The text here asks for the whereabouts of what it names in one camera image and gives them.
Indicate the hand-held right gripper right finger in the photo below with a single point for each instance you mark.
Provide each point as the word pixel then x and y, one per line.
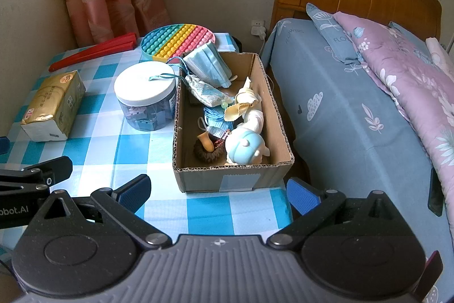
pixel 301 194

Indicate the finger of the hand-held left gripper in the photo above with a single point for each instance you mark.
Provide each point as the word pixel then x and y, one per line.
pixel 3 145
pixel 56 170

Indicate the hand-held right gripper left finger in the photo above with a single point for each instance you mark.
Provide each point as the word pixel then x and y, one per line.
pixel 136 191

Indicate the blue round soft toy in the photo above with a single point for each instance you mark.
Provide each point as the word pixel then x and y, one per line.
pixel 244 145

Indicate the brown scrunchie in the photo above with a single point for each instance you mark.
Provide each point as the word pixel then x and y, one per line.
pixel 205 156

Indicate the cardboard box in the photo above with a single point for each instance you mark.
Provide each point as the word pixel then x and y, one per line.
pixel 220 178

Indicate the white soft cloth toy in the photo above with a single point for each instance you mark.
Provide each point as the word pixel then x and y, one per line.
pixel 255 120

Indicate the blue face mask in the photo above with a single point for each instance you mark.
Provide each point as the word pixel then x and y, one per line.
pixel 207 63
pixel 216 131

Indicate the blue raffia bundle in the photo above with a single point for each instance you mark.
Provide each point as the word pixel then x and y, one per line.
pixel 214 114

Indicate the cream banana peel toy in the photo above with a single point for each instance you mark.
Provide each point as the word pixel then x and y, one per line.
pixel 241 100

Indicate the gold tissue pack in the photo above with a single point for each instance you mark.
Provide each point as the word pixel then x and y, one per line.
pixel 49 104

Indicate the clear jar with white lid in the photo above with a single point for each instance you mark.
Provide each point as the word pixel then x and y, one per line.
pixel 142 83

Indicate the red folding fan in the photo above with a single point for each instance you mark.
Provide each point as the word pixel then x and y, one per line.
pixel 99 49

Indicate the rainbow pop bubble toy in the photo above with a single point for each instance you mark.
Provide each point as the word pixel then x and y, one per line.
pixel 170 40

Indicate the purple floral quilt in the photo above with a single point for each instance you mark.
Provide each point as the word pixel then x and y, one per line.
pixel 408 75

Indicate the blue leaf print pillow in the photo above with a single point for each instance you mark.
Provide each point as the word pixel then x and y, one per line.
pixel 333 36

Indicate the white pillow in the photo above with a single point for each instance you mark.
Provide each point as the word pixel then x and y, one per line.
pixel 441 54

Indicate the white wall socket with plug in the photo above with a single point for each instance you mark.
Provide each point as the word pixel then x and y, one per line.
pixel 258 28

